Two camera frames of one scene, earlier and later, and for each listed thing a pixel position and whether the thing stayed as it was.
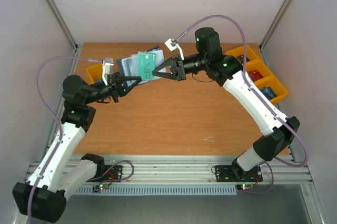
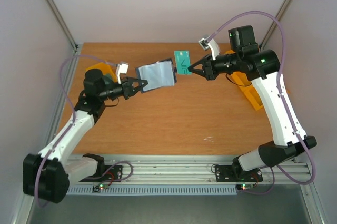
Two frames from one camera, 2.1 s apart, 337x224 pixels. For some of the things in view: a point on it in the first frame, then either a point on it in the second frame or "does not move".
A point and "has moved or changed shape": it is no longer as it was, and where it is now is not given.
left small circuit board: (96, 188) does not move
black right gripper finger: (167, 75) -> (197, 71)
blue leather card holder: (159, 56) -> (158, 74)
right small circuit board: (245, 186) does not move
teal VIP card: (147, 63) has moved or changed shape
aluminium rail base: (191, 169) does not move
